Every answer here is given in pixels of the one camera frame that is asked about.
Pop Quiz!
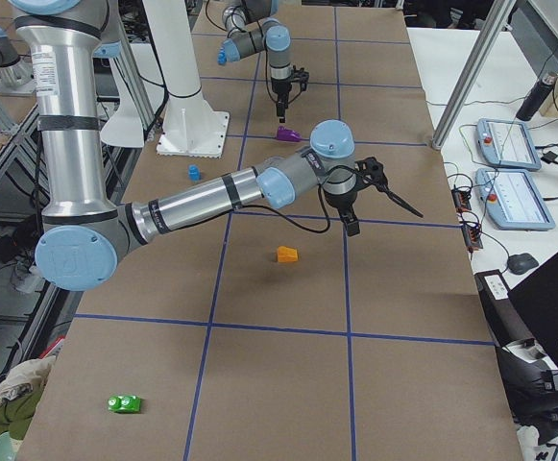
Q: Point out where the green block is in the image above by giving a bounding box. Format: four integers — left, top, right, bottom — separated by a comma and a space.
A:
107, 395, 143, 414

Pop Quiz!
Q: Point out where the near teach pendant tablet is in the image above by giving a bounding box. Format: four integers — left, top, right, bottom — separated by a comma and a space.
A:
475, 168, 555, 231

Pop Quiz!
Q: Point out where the orange trapezoid block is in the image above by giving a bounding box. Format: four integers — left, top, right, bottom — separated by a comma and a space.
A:
276, 246, 299, 263

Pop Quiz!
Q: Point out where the teach pendant tablet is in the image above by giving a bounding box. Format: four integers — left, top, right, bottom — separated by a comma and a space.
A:
475, 168, 555, 231
476, 118, 541, 171

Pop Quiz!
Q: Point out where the long blue block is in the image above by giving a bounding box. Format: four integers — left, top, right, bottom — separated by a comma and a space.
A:
217, 49, 228, 66

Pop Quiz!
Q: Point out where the small blue block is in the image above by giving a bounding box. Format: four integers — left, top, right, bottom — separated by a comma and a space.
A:
187, 164, 202, 182

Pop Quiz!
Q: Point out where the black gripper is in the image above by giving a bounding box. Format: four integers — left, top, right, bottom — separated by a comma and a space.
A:
270, 66, 292, 120
323, 181, 360, 235

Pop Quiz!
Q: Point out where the aluminium frame post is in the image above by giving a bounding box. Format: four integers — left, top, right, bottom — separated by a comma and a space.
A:
431, 0, 517, 151

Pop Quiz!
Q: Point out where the grey computer mouse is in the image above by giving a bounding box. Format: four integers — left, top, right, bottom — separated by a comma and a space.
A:
507, 253, 539, 275

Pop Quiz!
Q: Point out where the white central pillar base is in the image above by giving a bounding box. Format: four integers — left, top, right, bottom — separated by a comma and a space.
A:
143, 0, 230, 158

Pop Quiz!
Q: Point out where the purple trapezoid block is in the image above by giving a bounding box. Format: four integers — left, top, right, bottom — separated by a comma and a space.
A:
275, 126, 302, 142

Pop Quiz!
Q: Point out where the black water bottle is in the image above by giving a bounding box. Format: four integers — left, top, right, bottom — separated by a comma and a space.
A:
516, 71, 558, 122

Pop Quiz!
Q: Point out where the far teach pendant tablet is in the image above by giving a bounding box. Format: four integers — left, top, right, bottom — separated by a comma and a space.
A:
476, 118, 541, 171

